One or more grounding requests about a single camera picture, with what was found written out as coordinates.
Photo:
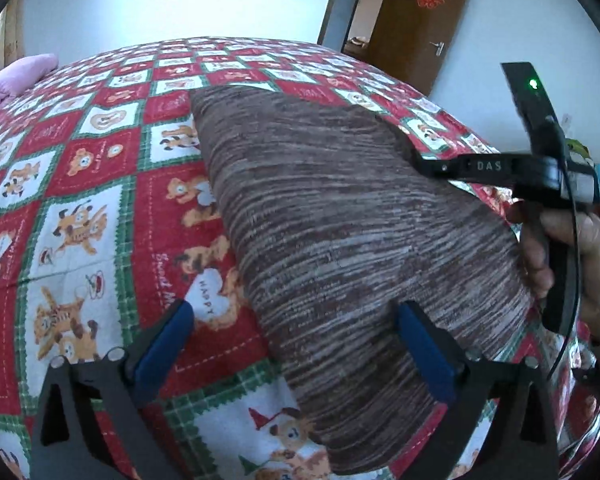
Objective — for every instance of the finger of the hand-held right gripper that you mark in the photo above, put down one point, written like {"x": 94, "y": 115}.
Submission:
{"x": 475, "y": 166}

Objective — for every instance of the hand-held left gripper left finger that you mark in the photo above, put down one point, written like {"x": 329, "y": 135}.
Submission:
{"x": 162, "y": 345}

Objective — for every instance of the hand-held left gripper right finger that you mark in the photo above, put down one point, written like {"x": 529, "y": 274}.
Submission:
{"x": 425, "y": 355}

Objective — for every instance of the brown striped pillow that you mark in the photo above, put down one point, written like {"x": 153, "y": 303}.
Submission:
{"x": 330, "y": 220}

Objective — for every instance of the brown wooden door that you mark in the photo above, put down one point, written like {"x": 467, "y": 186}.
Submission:
{"x": 410, "y": 35}

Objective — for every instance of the red printed bed blanket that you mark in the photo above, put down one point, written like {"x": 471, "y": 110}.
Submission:
{"x": 105, "y": 170}

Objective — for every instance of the folded pink blanket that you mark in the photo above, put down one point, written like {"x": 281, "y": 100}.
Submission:
{"x": 15, "y": 77}

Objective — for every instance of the beige curtain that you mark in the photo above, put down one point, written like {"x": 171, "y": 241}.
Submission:
{"x": 10, "y": 35}

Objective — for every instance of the brown door frame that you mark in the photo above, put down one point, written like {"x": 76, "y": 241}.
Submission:
{"x": 337, "y": 5}

